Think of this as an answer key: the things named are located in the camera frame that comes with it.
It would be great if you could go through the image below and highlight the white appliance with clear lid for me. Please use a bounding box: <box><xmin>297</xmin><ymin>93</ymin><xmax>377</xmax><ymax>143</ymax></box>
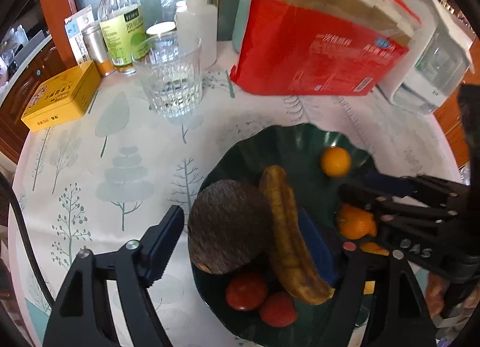
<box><xmin>377</xmin><ymin>0</ymin><xmax>474</xmax><ymax>115</ymax></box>

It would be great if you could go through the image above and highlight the clear drinking glass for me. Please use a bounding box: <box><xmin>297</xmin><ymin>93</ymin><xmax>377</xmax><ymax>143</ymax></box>
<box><xmin>132</xmin><ymin>31</ymin><xmax>203</xmax><ymax>121</ymax></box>

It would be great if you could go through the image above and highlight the white patterned tablecloth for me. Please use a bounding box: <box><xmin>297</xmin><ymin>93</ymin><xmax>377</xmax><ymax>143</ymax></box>
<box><xmin>6</xmin><ymin>41</ymin><xmax>464</xmax><ymax>347</ymax></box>

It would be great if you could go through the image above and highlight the small metal tin can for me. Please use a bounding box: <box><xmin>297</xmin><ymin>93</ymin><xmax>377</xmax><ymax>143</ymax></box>
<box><xmin>81</xmin><ymin>21</ymin><xmax>116</xmax><ymax>78</ymax></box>

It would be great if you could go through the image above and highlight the red lychee on plate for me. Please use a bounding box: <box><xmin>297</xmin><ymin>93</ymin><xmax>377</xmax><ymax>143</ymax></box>
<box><xmin>259</xmin><ymin>292</ymin><xmax>298</xmax><ymax>328</ymax></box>

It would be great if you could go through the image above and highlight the dark avocado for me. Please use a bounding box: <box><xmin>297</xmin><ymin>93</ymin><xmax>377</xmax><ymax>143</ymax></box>
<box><xmin>187</xmin><ymin>179</ymin><xmax>273</xmax><ymax>275</ymax></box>

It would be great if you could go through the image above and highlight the brown overripe banana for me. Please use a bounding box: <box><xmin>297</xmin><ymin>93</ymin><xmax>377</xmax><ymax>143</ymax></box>
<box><xmin>259</xmin><ymin>165</ymin><xmax>335</xmax><ymax>306</ymax></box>

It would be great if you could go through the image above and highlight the black cable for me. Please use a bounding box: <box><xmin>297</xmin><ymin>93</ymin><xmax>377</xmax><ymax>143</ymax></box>
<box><xmin>0</xmin><ymin>172</ymin><xmax>57</xmax><ymax>308</ymax></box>

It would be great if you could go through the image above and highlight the yellow tin box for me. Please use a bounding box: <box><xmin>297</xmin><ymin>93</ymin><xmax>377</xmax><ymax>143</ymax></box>
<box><xmin>21</xmin><ymin>61</ymin><xmax>101</xmax><ymax>132</ymax></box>

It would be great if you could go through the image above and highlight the red paper cup package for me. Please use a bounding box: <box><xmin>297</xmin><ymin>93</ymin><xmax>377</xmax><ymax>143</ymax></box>
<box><xmin>230</xmin><ymin>0</ymin><xmax>422</xmax><ymax>95</ymax></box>

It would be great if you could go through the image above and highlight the small orange kumquat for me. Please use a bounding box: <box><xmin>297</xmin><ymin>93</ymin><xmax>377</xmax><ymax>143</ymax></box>
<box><xmin>320</xmin><ymin>147</ymin><xmax>352</xmax><ymax>178</ymax></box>

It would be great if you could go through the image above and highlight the white blue carton box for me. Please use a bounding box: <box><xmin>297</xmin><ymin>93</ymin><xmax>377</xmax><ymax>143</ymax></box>
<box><xmin>64</xmin><ymin>5</ymin><xmax>95</xmax><ymax>64</ymax></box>

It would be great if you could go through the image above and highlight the red tomato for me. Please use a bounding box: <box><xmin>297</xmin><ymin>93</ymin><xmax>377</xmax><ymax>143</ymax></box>
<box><xmin>225</xmin><ymin>274</ymin><xmax>269</xmax><ymax>311</ymax></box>

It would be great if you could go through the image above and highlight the white plastic bottle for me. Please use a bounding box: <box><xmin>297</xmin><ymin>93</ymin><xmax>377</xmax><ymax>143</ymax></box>
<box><xmin>175</xmin><ymin>0</ymin><xmax>217</xmax><ymax>69</ymax></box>

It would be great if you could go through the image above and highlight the green label liquid bottle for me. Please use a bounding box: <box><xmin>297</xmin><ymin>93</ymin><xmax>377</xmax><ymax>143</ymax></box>
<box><xmin>97</xmin><ymin>0</ymin><xmax>146</xmax><ymax>75</ymax></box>

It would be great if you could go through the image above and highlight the right hand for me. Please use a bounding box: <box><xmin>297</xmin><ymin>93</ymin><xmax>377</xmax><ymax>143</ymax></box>
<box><xmin>425</xmin><ymin>272</ymin><xmax>479</xmax><ymax>317</ymax></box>

